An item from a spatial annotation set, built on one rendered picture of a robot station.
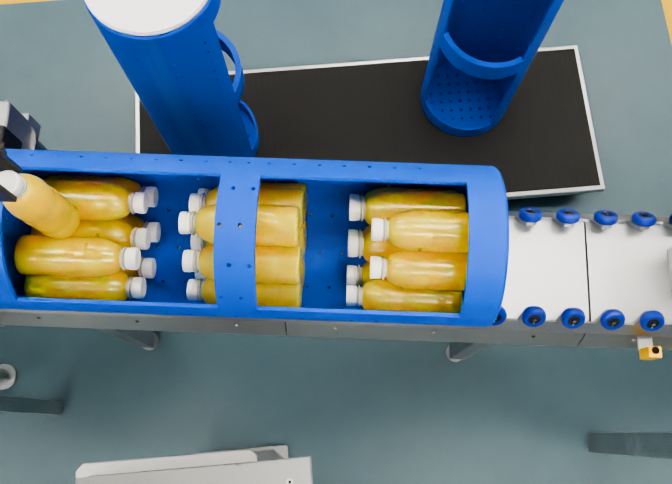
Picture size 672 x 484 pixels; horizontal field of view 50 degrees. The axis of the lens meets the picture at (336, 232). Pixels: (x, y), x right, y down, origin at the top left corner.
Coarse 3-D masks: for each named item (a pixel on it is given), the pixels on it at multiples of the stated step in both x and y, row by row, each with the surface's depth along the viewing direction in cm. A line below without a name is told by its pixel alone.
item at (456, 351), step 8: (456, 344) 214; (464, 344) 201; (472, 344) 190; (480, 344) 189; (488, 344) 188; (448, 352) 230; (456, 352) 214; (464, 352) 208; (472, 352) 207; (456, 360) 230
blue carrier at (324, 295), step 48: (192, 192) 139; (240, 192) 116; (336, 192) 138; (480, 192) 117; (0, 240) 115; (240, 240) 114; (336, 240) 142; (480, 240) 114; (0, 288) 119; (240, 288) 117; (336, 288) 138; (480, 288) 116
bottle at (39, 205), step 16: (32, 176) 111; (32, 192) 109; (48, 192) 112; (16, 208) 109; (32, 208) 110; (48, 208) 113; (64, 208) 118; (32, 224) 115; (48, 224) 116; (64, 224) 120
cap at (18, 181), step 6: (0, 174) 106; (6, 174) 106; (12, 174) 106; (18, 174) 107; (0, 180) 106; (6, 180) 106; (12, 180) 106; (18, 180) 106; (6, 186) 106; (12, 186) 106; (18, 186) 106; (12, 192) 105; (18, 192) 106
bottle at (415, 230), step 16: (384, 224) 121; (400, 224) 120; (416, 224) 119; (432, 224) 119; (448, 224) 119; (464, 224) 119; (384, 240) 121; (400, 240) 120; (416, 240) 119; (432, 240) 119; (448, 240) 119; (464, 240) 119
